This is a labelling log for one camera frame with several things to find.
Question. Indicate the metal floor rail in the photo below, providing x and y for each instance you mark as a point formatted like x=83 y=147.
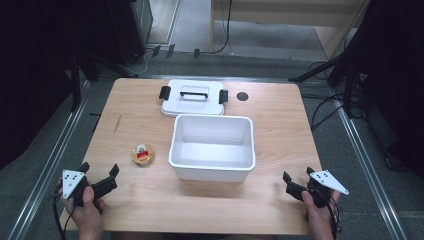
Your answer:
x=366 y=170
x=46 y=166

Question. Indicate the black metal stand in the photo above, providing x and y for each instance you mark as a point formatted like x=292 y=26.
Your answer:
x=76 y=83

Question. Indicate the black cabinet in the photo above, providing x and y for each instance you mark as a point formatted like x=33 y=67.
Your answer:
x=130 y=30

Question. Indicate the black round table grommet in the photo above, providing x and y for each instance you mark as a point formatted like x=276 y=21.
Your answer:
x=242 y=96

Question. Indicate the person's left hand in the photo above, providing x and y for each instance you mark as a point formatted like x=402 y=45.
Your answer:
x=87 y=216

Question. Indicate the round packaged snack cake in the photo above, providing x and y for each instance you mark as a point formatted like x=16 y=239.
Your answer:
x=143 y=155

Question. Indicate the black tripod stand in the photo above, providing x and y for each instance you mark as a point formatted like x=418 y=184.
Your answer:
x=320 y=68

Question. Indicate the light wooden bench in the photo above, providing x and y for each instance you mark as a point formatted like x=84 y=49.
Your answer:
x=266 y=15

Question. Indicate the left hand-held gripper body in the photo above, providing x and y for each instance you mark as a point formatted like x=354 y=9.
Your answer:
x=72 y=181

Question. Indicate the white plastic storage box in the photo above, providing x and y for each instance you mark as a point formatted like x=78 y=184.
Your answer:
x=212 y=150

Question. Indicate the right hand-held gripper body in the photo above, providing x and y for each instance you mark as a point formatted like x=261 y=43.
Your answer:
x=325 y=181

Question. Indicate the black curtain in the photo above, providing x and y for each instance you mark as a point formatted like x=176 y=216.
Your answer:
x=36 y=66
x=396 y=83

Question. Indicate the person's right hand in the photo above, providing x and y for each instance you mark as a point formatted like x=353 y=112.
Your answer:
x=316 y=218

